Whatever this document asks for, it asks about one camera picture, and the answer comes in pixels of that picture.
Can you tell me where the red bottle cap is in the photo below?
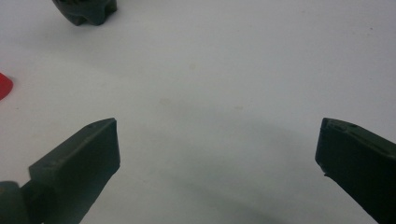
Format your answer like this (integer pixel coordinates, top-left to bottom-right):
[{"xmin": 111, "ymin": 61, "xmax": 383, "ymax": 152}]
[{"xmin": 0, "ymin": 72, "xmax": 14, "ymax": 102}]

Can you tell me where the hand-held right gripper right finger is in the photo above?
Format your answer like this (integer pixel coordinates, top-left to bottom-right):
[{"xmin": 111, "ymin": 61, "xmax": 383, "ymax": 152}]
[{"xmin": 314, "ymin": 118, "xmax": 396, "ymax": 224}]

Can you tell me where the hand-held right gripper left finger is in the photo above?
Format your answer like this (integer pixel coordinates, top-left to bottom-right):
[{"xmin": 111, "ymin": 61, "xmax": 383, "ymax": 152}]
[{"xmin": 21, "ymin": 118, "xmax": 121, "ymax": 224}]

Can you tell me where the cola bottle with red label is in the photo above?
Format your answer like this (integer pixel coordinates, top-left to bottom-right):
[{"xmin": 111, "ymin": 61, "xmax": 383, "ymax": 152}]
[{"xmin": 50, "ymin": 0, "xmax": 119, "ymax": 27}]

